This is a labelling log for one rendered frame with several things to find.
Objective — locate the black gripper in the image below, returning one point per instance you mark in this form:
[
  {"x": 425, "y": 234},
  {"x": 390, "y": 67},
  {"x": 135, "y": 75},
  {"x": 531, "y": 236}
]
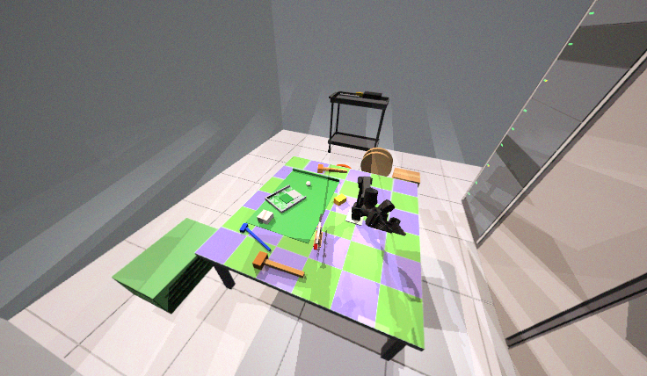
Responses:
[{"x": 379, "y": 221}]

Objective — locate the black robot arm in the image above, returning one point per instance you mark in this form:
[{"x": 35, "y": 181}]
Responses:
[{"x": 367, "y": 199}]

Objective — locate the green putting mat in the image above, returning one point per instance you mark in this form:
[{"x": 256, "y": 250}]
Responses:
[{"x": 300, "y": 221}]

